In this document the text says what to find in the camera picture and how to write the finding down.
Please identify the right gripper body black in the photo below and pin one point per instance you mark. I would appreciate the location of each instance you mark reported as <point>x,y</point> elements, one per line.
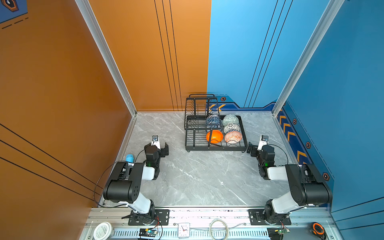
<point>254,152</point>

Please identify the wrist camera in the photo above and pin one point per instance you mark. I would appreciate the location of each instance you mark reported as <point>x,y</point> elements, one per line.
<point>155,141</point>
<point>263,141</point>

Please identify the red patterned bowl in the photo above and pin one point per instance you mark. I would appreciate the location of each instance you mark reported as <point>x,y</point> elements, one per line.
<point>233,137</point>

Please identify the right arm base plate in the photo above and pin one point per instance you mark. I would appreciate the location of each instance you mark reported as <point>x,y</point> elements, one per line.
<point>260,217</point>

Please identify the light blue cylinder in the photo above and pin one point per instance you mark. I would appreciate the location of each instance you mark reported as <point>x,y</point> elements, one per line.
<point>130,158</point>

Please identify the black wire dish rack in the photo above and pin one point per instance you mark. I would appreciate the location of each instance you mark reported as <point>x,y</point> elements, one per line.
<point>204,126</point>

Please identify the white round lid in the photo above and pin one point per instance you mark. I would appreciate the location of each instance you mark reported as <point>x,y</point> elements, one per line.
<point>103,231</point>

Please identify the white lattice bowl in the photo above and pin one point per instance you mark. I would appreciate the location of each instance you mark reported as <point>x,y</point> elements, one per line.
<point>232,127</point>

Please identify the orange black tape measure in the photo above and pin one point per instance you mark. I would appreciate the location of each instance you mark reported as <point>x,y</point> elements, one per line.
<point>318,230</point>

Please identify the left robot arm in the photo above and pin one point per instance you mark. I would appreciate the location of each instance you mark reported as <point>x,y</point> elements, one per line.
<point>124,185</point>

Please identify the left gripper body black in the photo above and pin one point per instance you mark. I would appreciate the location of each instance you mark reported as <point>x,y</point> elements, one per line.
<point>163,152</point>

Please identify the green patterned bowl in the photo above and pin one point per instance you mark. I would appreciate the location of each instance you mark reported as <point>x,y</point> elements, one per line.
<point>230,119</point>

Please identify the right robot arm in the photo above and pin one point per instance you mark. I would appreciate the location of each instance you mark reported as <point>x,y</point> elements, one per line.
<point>306,184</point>

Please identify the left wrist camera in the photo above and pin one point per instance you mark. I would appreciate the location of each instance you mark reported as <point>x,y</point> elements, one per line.
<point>155,141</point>

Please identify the orange plastic bowl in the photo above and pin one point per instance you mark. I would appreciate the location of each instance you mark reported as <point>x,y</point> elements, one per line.
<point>214,136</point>

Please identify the left green circuit board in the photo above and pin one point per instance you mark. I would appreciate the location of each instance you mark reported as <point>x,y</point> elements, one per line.
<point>148,234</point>

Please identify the blue geometric pattern bowl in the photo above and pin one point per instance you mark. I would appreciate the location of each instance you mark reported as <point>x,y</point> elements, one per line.
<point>213,122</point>

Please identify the small white clock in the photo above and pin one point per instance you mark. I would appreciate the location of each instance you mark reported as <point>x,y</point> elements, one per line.
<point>183,230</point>

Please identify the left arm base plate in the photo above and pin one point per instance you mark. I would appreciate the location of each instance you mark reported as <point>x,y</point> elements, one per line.
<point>162,216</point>

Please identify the right circuit board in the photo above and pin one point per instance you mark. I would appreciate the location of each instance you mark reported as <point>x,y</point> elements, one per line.
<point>282,231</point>

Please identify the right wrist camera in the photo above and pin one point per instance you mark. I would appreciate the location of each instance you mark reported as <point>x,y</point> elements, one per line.
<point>263,141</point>

